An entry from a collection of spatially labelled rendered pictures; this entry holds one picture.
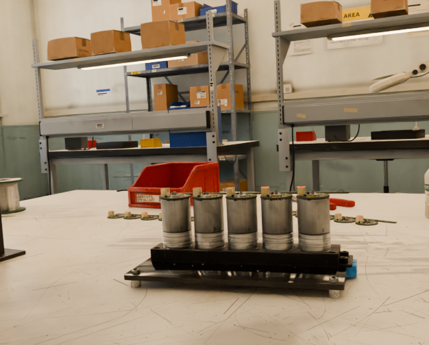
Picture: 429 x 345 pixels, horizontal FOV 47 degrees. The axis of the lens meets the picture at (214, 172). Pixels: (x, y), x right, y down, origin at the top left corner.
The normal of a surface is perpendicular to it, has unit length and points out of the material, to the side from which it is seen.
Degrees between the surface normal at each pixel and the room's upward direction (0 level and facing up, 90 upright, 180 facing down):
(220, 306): 0
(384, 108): 90
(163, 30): 87
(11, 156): 90
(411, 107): 90
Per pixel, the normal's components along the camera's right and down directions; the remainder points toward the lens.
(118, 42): 0.88, -0.02
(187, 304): -0.05, -0.99
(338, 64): -0.42, 0.11
